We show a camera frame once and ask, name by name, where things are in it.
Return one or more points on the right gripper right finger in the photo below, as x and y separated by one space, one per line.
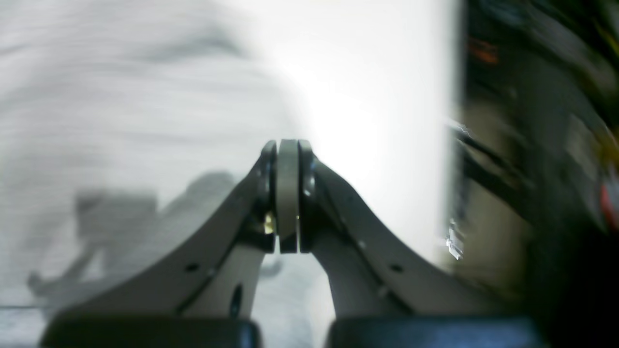
384 294

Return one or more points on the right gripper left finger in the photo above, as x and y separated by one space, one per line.
198 296

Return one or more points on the grey T-shirt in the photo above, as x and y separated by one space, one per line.
124 124

